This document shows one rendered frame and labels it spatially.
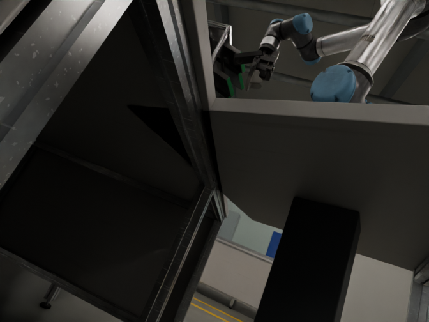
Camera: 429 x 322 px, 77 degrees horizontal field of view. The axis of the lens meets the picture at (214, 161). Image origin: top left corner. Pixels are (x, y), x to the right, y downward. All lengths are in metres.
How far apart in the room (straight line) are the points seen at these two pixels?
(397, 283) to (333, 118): 9.82
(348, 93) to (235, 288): 4.19
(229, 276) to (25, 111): 4.59
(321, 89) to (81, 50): 0.66
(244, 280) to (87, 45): 4.58
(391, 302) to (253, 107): 9.75
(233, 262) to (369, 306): 5.91
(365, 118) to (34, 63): 0.35
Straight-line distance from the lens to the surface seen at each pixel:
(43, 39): 0.19
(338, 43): 1.22
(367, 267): 9.89
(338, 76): 0.79
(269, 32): 1.25
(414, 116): 0.40
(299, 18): 1.20
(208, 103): 0.47
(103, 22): 0.23
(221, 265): 4.73
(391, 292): 10.09
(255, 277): 4.70
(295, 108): 0.42
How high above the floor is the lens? 0.61
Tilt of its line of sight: 18 degrees up
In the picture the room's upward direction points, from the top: 24 degrees clockwise
